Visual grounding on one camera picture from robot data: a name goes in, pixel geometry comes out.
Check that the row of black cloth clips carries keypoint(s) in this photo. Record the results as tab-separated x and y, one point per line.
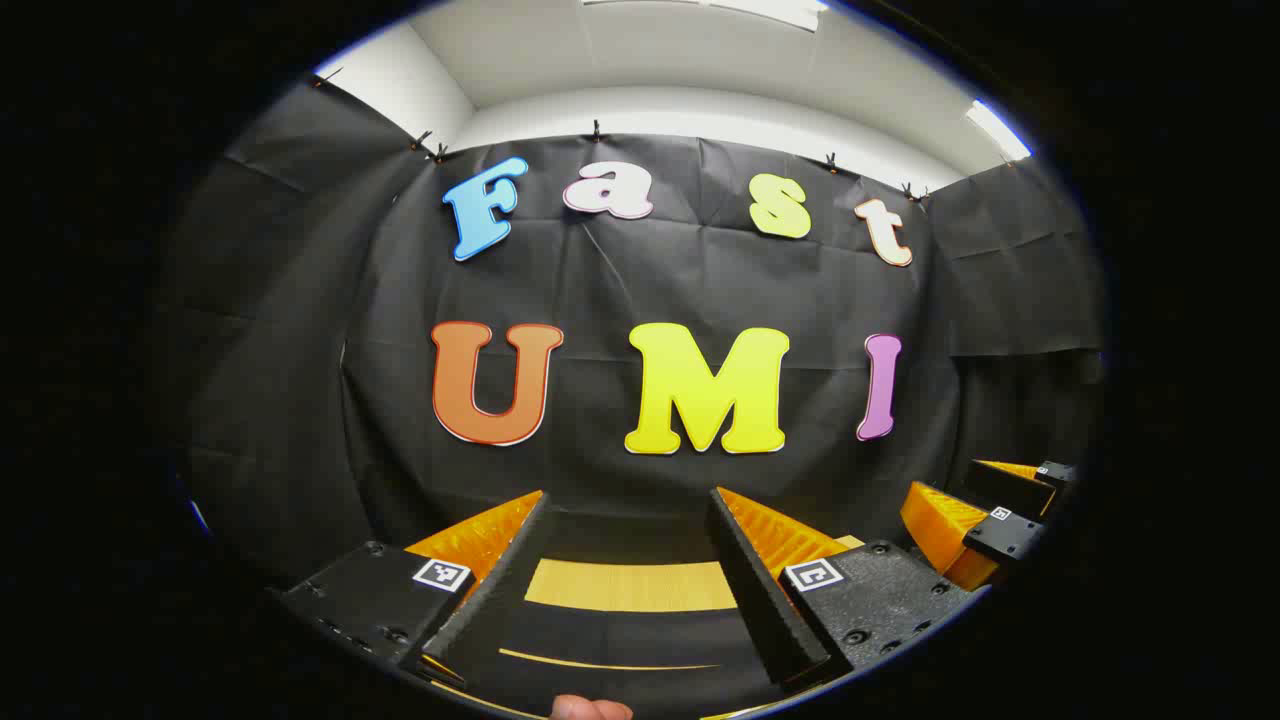
596	130

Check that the ceiling light panel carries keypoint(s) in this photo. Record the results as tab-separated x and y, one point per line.
1000	130
780	12

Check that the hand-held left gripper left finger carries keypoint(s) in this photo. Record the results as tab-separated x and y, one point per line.
500	590

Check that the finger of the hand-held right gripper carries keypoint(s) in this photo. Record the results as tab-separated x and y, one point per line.
1005	535
1010	488

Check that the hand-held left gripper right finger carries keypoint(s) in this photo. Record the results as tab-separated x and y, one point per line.
760	600

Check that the black backdrop cloth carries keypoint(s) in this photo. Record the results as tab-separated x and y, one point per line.
640	290

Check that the dark jeans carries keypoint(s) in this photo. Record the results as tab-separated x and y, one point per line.
640	630

